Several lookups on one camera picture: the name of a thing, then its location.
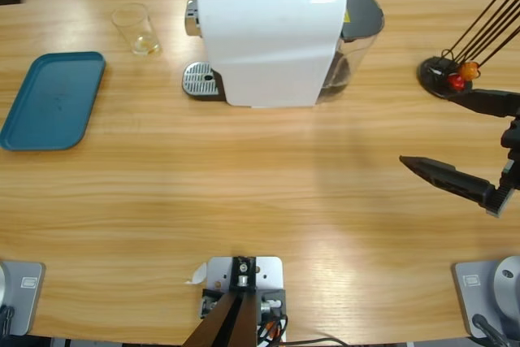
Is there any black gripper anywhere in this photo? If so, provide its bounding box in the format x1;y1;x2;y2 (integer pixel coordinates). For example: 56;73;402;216
399;89;520;219

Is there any orange coffee capsule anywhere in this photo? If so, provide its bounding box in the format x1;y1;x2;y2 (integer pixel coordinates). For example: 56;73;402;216
460;61;480;80

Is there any clear drinking glass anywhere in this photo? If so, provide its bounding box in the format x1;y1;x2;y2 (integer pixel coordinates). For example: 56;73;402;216
111;2;163;57

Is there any white capsule coffee machine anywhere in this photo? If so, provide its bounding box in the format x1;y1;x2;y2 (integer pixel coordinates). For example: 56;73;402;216
184;0;349;109

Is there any black capsule holder with rods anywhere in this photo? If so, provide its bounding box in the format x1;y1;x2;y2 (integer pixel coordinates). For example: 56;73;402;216
417;0;520;101

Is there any clear water tank black lid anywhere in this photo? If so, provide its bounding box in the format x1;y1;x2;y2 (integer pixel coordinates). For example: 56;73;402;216
318;0;386;105

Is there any metal grille drip tray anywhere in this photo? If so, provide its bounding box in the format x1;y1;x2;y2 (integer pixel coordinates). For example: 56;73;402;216
181;61;227;102

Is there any white tape scrap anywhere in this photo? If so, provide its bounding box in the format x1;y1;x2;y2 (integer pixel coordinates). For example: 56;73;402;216
184;262;209;286

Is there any teal plastic tray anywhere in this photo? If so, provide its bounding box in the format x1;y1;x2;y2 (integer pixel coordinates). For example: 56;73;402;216
0;51;107;152

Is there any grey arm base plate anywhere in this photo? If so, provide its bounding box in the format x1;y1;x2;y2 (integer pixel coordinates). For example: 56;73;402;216
0;259;46;338
452;255;520;340

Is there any black arm base cable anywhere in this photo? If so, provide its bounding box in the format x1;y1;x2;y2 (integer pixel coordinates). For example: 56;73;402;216
0;304;16;338
470;313;511;347

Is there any black camera mount cable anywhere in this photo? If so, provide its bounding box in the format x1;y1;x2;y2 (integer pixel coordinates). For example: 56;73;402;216
284;336;346;347

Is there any orange white cable bundle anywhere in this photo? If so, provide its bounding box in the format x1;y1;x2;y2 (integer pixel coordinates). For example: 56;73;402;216
256;314;289;344

